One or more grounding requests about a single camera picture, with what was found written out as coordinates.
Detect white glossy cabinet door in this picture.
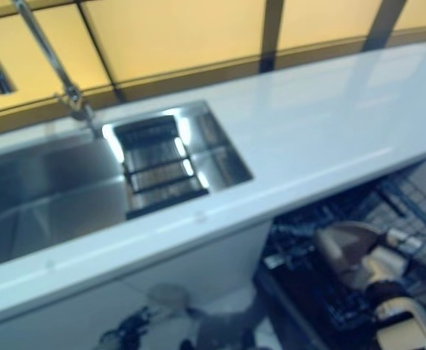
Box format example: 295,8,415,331
0,269,185,350
117,218,272,311

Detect chrome kitchen faucet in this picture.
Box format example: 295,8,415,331
0,0,101,139

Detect wire dishwasher basket with tines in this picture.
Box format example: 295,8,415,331
263,200,426,325

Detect wire mesh dishwasher basket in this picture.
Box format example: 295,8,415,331
373,171,426,278

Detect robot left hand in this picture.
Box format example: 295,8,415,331
99,308,155,350

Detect stainless steel sink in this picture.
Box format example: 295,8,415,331
0,100,254,271

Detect black dish drying rack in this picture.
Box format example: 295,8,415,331
112,114,210,219

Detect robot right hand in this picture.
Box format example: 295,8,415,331
360,229,422,289

